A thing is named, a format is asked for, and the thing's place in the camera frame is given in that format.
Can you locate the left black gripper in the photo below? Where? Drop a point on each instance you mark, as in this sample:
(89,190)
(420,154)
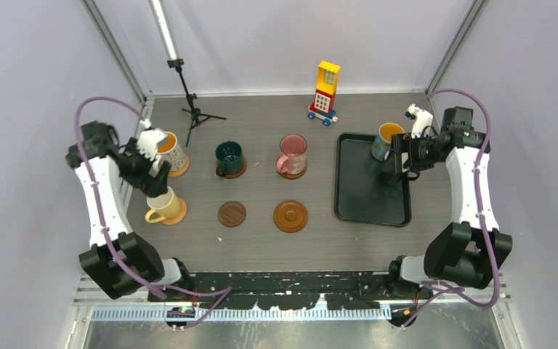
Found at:
(152,185)

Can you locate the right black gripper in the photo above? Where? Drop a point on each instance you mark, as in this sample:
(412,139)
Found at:
(413,163)

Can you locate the white patterned mug orange inside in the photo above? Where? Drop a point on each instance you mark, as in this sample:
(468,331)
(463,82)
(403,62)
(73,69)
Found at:
(172,152)

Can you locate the dark green mug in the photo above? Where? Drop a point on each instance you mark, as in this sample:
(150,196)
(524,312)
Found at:
(228,148)

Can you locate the pink mug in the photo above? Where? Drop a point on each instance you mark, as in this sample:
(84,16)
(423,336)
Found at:
(292,154)

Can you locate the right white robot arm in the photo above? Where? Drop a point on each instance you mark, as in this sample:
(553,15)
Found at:
(471,249)

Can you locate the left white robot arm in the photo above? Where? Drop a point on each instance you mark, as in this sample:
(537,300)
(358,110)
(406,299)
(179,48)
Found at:
(120,261)

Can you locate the cork coaster back left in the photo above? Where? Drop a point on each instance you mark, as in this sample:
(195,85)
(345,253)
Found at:
(181,170)

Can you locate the cork coaster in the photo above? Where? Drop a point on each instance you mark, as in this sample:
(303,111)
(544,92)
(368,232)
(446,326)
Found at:
(181,170)
(180,216)

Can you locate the cork coaster front left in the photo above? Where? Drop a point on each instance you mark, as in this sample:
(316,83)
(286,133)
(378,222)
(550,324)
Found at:
(180,216)

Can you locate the dark walnut coaster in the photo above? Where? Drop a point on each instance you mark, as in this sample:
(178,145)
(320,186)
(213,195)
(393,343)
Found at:
(231,214)

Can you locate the wooden ringed coaster front right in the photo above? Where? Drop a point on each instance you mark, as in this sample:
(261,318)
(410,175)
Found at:
(290,216)

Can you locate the blue mug yellow inside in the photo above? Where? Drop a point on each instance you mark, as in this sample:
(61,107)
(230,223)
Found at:
(383,140)

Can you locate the black serving tray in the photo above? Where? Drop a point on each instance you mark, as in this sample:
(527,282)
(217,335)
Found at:
(361,192)

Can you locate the toy brick tower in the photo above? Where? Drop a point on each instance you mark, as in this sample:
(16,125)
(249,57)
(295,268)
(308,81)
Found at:
(322,106)

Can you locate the black tripod with light pole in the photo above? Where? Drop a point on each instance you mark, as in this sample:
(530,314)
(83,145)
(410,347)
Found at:
(176,62)

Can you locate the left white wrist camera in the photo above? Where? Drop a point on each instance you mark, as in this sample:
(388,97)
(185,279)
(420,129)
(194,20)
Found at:
(150,140)

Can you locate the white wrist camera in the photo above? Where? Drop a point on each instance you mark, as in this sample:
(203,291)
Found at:
(150,140)
(421,118)

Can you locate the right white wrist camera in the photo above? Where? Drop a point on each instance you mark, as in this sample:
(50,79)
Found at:
(421,118)

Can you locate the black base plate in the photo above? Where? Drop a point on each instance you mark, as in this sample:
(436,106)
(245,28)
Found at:
(341,290)

